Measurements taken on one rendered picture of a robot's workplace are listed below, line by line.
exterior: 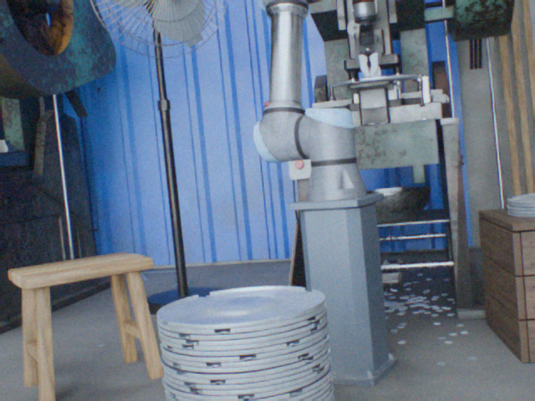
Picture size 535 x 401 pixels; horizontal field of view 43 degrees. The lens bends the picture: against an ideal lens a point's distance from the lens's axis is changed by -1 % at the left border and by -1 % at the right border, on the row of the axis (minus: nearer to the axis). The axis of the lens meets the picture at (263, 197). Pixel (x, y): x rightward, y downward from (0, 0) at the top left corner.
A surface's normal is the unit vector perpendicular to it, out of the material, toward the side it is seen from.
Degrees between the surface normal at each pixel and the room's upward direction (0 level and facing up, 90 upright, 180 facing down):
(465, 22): 157
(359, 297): 90
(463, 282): 90
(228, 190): 90
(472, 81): 90
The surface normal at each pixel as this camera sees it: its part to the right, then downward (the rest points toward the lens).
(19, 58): 0.96, -0.08
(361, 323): 0.25, 0.03
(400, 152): -0.23, 0.07
